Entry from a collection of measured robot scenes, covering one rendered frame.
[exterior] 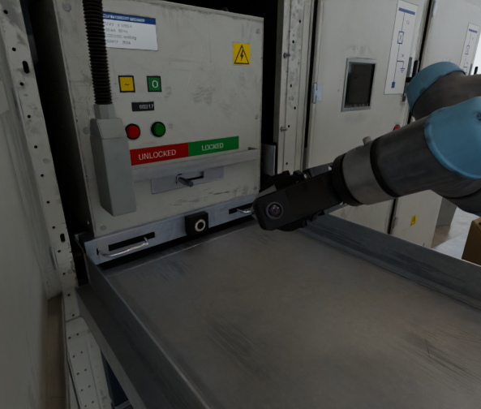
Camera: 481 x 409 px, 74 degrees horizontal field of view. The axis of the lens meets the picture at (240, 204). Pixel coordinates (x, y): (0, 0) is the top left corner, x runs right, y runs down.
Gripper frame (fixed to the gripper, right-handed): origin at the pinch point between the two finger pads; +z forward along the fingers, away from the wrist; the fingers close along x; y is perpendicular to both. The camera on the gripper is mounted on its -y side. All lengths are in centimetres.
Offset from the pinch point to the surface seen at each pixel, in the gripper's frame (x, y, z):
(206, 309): -14.0, -8.8, 11.3
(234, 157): 15.4, 16.8, 20.7
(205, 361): -18.7, -15.7, 2.8
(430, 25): 48, 115, -1
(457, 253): -32, 71, 0
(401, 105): 22, 102, 14
